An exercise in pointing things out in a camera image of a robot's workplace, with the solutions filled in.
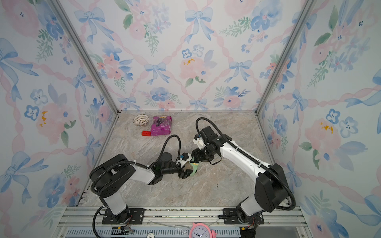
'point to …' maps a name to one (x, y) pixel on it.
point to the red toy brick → (146, 133)
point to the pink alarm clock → (201, 230)
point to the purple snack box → (161, 125)
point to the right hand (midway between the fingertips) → (195, 160)
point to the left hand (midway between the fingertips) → (195, 165)
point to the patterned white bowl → (141, 119)
